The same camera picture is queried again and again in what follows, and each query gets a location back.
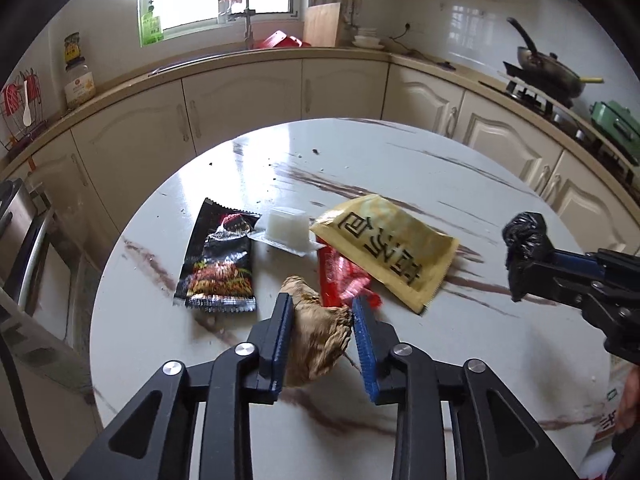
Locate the brown paper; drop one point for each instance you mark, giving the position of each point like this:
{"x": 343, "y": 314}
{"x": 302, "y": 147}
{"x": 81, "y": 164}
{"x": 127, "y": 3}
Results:
{"x": 317, "y": 340}

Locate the white plastic jelly cup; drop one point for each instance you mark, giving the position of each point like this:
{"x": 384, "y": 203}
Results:
{"x": 287, "y": 230}

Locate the cream base cabinets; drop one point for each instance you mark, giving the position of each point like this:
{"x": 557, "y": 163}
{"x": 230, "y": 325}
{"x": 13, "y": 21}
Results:
{"x": 250, "y": 105}

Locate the person's right hand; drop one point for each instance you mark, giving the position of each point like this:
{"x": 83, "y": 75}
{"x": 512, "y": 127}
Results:
{"x": 631, "y": 397}

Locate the metal faucet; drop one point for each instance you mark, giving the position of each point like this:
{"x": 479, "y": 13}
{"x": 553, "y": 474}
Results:
{"x": 245, "y": 15}

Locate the yellow seasoning packet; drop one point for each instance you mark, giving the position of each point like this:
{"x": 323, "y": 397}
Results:
{"x": 385, "y": 250}

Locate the wooden cutting board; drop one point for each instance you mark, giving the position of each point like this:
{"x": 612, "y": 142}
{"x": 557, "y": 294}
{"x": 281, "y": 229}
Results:
{"x": 322, "y": 25}

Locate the small yellow label jar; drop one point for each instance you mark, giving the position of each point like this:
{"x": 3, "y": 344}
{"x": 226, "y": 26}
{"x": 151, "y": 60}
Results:
{"x": 72, "y": 47}

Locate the red knife rack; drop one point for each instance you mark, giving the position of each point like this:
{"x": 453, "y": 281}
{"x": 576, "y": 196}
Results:
{"x": 22, "y": 105}

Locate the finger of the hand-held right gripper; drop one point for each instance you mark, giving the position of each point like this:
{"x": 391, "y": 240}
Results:
{"x": 575, "y": 259}
{"x": 545, "y": 285}

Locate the steel sink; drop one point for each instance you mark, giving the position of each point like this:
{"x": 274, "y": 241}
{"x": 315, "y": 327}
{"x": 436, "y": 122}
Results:
{"x": 200, "y": 62}

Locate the black plastic bag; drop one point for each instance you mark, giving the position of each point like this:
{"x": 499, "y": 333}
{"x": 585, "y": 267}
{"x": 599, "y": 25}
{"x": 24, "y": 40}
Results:
{"x": 525, "y": 237}

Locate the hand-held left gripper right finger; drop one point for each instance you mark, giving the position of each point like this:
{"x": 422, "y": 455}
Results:
{"x": 365, "y": 352}

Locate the white green printed packet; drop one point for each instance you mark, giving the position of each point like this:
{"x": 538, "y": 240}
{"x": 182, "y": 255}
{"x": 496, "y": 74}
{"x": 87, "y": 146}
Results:
{"x": 607, "y": 420}

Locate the green electric pot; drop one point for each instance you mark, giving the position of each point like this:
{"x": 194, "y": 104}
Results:
{"x": 617, "y": 127}

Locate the steel wok with lid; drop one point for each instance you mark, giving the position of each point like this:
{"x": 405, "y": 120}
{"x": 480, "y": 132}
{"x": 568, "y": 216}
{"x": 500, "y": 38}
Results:
{"x": 550, "y": 70}

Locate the black snack wrapper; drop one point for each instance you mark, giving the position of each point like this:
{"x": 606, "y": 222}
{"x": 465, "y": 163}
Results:
{"x": 217, "y": 265}

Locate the stack of white bowls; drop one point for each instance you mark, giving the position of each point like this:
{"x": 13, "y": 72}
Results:
{"x": 368, "y": 40}

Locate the red snack wrapper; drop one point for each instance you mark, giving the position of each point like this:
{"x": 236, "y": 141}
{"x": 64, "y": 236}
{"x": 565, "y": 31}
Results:
{"x": 345, "y": 280}

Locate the small dark counter object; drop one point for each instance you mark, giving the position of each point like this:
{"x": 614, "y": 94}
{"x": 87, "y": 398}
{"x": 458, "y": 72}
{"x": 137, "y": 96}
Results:
{"x": 446, "y": 65}

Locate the large clear plastic jar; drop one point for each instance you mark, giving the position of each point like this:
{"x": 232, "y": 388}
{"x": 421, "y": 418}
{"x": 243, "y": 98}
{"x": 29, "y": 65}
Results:
{"x": 80, "y": 87}

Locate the black gas stove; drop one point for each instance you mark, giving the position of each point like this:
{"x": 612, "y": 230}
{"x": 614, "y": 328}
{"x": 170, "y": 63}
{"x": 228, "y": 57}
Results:
{"x": 560, "y": 115}

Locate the red plastic basket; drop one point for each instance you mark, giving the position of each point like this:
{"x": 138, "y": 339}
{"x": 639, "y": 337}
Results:
{"x": 282, "y": 40}

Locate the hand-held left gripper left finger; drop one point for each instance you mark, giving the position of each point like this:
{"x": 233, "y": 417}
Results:
{"x": 281, "y": 347}

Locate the green bottle on windowsill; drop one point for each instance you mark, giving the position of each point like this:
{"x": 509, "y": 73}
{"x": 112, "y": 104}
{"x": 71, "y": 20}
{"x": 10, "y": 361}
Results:
{"x": 151, "y": 30}

